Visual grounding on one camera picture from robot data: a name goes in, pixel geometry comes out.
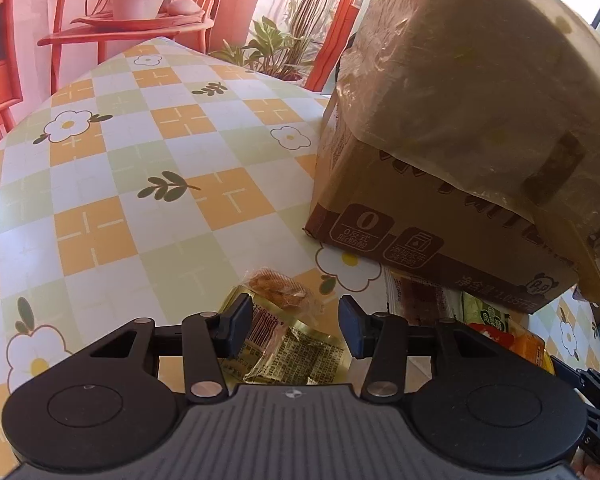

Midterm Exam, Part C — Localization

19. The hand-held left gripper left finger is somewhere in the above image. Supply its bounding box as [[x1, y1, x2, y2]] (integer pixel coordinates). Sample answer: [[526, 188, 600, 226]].
[[77, 293, 254, 403]]

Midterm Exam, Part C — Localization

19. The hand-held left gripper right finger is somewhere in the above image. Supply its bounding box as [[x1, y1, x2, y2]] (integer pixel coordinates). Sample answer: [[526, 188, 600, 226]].
[[338, 294, 511, 403]]

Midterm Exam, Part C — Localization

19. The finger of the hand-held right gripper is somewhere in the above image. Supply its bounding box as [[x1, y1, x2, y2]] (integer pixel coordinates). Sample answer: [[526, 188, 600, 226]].
[[550, 356, 600, 413]]

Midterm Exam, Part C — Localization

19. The golden clear snack packet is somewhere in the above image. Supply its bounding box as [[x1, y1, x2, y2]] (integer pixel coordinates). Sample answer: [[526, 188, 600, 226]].
[[217, 285, 348, 387]]

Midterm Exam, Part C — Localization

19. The cardboard box with plastic liner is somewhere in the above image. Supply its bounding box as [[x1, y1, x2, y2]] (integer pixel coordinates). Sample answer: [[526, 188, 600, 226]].
[[302, 0, 600, 316]]

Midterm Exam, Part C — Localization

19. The clear pastry packet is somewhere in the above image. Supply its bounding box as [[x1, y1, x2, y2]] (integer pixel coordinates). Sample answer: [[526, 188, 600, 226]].
[[244, 267, 317, 312]]

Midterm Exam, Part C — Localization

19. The brown snack packet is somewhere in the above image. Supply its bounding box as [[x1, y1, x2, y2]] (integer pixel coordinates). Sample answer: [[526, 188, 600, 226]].
[[384, 270, 462, 322]]

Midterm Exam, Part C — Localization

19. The orange snack packet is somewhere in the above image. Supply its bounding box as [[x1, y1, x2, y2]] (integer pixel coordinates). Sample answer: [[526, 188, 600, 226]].
[[505, 330, 552, 370]]

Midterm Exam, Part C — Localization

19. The red white snack packet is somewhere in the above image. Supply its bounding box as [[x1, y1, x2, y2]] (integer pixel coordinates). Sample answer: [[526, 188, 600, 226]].
[[467, 321, 513, 345]]

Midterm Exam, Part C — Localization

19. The green snack packet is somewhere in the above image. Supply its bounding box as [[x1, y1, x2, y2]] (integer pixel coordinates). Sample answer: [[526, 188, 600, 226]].
[[459, 292, 512, 333]]

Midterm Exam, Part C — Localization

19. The checkered floral tablecloth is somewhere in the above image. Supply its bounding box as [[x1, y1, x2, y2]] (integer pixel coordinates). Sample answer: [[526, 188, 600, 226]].
[[0, 37, 600, 411]]

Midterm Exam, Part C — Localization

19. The printed room backdrop poster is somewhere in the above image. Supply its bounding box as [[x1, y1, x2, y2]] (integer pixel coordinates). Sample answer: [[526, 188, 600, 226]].
[[0, 0, 381, 156]]

